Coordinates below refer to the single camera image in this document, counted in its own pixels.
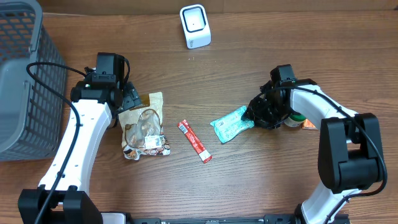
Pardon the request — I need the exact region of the white barcode scanner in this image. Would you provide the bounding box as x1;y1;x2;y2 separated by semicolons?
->
179;4;211;49

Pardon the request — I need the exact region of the grey plastic mesh basket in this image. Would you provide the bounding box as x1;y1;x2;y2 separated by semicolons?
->
1;0;67;161

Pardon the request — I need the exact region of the beige brown snack pouch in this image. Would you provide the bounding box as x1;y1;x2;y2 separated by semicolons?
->
119;92;171;161

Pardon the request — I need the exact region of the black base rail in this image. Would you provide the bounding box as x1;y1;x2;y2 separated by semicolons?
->
102;212;351;224

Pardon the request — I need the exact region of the green lid jar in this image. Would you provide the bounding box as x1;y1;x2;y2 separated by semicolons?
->
284;113;306;128

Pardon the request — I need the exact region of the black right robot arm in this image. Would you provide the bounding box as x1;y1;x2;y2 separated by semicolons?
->
242;64;387;224

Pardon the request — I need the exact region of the teal tissue pack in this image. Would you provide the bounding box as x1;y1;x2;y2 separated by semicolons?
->
210;106;254;144

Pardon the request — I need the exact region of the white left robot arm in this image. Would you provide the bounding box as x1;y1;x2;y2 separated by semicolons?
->
17;52;140;224

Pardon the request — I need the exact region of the red white snack packet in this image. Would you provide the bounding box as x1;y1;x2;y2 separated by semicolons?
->
177;119;213;164

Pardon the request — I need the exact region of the orange Kleenex tissue pack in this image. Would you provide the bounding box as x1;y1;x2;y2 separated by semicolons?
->
302;119;317;130

